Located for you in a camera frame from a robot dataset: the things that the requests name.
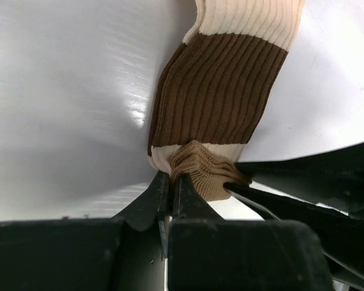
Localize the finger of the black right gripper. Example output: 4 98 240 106
225 183 364 279
236 142 364 218

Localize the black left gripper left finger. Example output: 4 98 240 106
0 172 169 290

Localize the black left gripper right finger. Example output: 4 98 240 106
168 175 333 290

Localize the cream and brown sock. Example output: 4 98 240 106
147 1 305 201

